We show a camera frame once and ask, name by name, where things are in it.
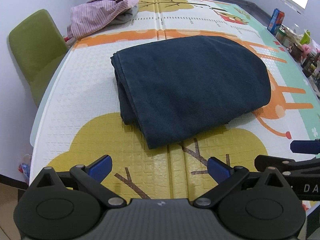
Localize dark glass bottle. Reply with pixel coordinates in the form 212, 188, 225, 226
303, 53, 319, 77

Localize plastic bag on floor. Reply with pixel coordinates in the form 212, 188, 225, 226
18, 154, 32, 184

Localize colourful foam play mat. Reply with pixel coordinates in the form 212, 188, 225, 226
30, 0, 319, 200

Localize pink striped shirt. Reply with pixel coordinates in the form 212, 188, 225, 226
67, 0, 139, 40

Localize green upholstered chair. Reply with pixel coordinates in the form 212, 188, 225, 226
8, 9, 68, 106

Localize pink pig toy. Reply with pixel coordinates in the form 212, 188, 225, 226
302, 44, 317, 57

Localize green lid jar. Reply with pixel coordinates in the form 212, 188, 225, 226
276, 27, 286, 44

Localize grey garment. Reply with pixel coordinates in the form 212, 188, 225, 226
109, 4, 139, 25

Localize dark blue denim jeans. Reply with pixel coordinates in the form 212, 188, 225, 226
111, 36, 271, 149

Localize blue soda can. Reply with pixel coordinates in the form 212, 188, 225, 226
267, 8, 285, 35

